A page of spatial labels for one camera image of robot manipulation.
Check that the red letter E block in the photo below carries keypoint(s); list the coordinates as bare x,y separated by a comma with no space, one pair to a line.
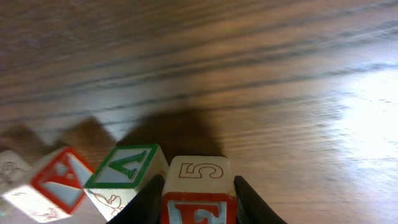
199,189

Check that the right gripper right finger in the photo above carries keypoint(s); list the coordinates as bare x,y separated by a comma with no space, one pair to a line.
252,209

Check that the red edged wooden block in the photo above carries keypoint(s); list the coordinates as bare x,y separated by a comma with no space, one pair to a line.
122,175

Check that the green letter R block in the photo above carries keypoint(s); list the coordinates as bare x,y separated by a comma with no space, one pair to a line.
13,168

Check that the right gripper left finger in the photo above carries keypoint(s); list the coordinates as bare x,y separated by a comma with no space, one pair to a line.
145,207

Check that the wooden picture block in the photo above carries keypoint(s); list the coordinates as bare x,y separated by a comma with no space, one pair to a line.
53,188

